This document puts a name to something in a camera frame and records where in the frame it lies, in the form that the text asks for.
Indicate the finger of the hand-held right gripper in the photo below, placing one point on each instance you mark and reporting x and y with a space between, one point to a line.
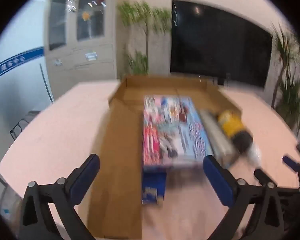
290 162
261 176

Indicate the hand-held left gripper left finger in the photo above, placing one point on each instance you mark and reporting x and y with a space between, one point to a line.
86 177

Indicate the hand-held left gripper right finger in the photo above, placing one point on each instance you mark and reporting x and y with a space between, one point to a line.
218 180

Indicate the cardboard box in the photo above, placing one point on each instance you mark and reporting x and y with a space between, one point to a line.
122 135

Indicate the colourful printed box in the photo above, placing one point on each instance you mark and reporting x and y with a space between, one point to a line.
175 130

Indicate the white plastic object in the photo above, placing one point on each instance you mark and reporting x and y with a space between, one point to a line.
255 155

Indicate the silver metal can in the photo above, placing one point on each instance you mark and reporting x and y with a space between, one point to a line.
216 135

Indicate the yellow can with black lid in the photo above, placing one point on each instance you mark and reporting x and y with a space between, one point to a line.
231 125

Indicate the blue rectangular box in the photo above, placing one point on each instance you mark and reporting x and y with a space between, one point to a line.
153 182

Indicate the spiky green potted plant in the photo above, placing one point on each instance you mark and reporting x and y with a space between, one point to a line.
288 92

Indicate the black metal chair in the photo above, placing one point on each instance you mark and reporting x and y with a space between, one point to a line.
22 123

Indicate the grey glass-door cabinet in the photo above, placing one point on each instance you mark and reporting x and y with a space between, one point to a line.
90 52

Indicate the tall thin green plant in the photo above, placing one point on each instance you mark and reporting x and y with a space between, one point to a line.
147 30

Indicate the large black wall screen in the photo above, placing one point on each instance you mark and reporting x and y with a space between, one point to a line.
220 45

